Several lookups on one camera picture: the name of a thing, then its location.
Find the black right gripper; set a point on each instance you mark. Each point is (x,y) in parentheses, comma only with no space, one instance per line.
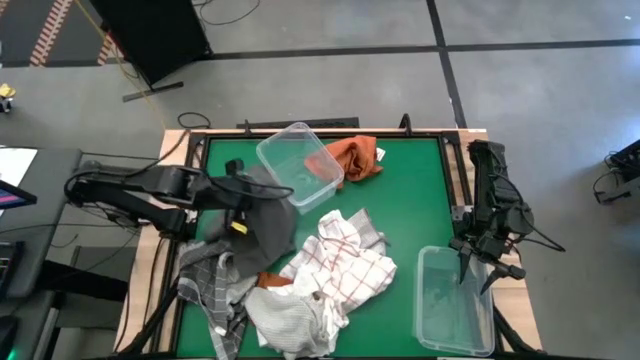
(492,242)

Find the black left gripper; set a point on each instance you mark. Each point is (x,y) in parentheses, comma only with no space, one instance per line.
(235,192)

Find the dark grey towel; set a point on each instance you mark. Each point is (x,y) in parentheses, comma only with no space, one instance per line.
(270,230)

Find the clear long plastic container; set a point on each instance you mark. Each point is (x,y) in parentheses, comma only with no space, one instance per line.
(450,310)

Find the clear square plastic container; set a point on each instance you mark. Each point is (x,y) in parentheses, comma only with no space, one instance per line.
(290,160)

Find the grey plaid towel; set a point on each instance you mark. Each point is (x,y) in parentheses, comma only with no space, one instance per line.
(200,280)

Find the plain orange towel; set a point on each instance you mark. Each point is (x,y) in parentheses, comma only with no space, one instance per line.
(272,280)

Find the orange towel with white tag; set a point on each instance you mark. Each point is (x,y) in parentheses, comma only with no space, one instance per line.
(357,157)

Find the white red-checked towel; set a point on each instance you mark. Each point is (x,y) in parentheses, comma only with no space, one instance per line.
(345,265)

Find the white waffle towel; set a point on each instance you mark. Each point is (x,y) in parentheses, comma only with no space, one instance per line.
(285,320)

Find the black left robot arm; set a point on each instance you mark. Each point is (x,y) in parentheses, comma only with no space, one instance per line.
(125,182)

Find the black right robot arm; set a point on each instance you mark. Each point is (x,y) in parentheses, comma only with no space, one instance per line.
(487,170)

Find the green table mat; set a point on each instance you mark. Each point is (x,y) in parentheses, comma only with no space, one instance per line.
(410,200)

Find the black flat strip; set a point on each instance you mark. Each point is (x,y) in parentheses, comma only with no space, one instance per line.
(310,122)

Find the black board on stand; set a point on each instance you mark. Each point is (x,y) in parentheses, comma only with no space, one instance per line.
(150,35)

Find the grey desk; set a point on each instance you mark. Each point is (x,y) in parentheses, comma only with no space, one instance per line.
(45,225)

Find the white paper sheet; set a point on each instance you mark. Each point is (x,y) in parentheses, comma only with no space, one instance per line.
(15,165)

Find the computer monitor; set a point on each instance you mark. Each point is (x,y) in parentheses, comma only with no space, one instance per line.
(12,197)

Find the keyboard with coloured lights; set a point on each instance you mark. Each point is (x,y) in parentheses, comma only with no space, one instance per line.
(7,270)

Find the small yellow black device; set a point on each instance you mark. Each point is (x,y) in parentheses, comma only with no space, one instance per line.
(6,91)

